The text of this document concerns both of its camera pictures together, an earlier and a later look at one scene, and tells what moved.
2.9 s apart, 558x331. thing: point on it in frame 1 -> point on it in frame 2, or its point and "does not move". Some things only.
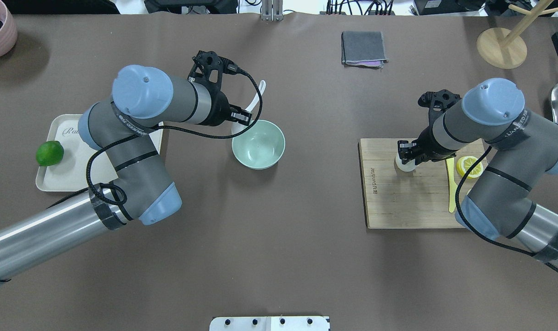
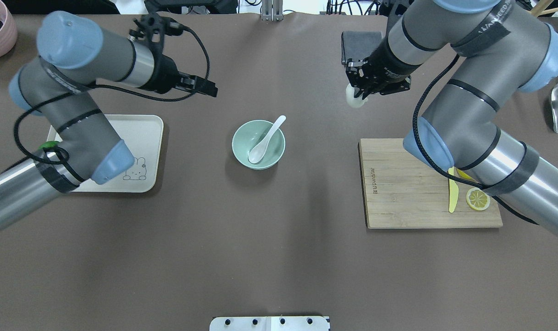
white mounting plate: x=269 y=323 does not move
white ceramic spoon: x=238 y=127 -> x=256 y=153
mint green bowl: x=261 y=146 does not move
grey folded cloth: x=364 y=48 does not move
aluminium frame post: x=272 y=10 does not move
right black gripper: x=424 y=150 -> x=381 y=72
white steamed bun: x=409 y=167 -> x=353 y=102
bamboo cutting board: x=396 y=199 does not move
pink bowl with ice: x=0 y=29 does not move
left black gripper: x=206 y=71 -> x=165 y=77
